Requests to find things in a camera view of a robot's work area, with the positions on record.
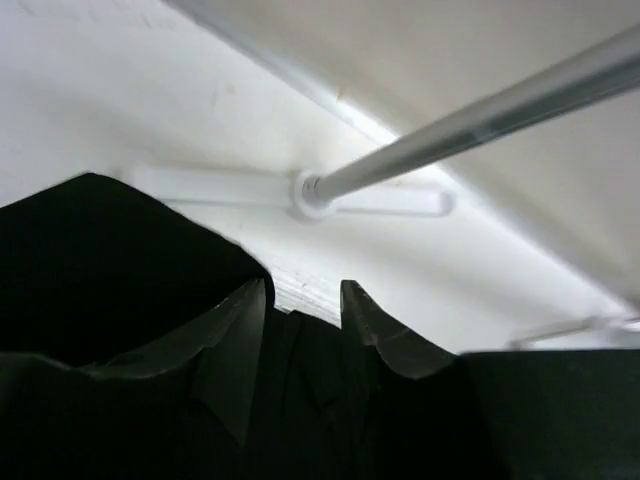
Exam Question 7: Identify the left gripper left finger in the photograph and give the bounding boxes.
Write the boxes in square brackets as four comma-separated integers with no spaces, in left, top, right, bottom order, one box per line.
[1,280,266,479]

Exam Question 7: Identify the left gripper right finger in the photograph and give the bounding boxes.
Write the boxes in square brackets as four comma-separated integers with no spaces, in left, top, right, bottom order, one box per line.
[340,280,639,479]

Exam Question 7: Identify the black trousers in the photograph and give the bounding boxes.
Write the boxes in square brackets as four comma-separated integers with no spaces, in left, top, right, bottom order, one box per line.
[1,174,383,479]

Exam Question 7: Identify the white clothes rack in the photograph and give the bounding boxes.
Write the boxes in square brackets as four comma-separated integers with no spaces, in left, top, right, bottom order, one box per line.
[127,22,640,351]

